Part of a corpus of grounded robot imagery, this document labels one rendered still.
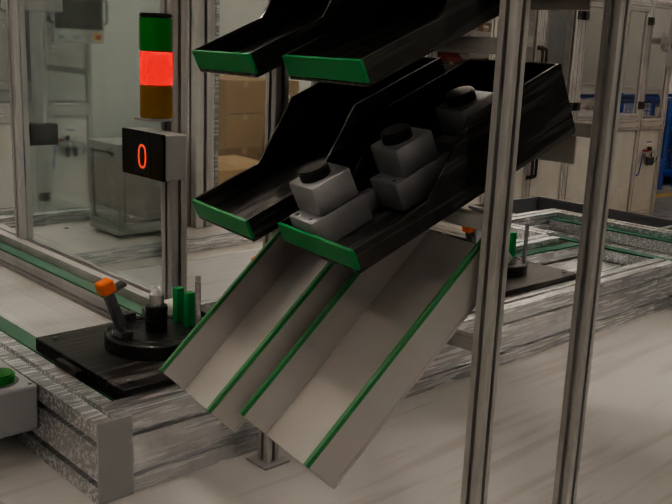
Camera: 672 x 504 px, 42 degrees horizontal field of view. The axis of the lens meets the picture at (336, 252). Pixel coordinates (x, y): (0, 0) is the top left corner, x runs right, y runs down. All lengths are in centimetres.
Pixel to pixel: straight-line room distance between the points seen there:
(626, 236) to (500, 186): 156
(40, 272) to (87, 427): 76
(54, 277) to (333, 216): 97
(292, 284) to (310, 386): 15
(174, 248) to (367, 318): 58
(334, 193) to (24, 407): 52
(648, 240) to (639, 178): 550
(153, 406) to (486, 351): 42
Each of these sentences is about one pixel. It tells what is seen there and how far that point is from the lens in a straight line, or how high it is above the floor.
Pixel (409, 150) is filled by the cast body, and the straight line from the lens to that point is 83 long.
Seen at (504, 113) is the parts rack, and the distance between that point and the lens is 80.
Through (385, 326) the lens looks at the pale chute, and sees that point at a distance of 90.
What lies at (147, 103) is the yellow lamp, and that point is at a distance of 138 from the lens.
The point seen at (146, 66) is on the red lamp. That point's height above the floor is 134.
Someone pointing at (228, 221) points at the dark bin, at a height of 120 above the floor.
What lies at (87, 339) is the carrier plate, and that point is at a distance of 127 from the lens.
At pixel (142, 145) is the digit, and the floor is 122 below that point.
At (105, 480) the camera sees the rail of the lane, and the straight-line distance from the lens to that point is 107.
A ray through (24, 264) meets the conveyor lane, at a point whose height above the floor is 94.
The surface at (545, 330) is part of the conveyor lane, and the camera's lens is 163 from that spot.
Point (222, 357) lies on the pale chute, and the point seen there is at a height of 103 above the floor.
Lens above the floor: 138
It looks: 13 degrees down
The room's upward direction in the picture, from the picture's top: 2 degrees clockwise
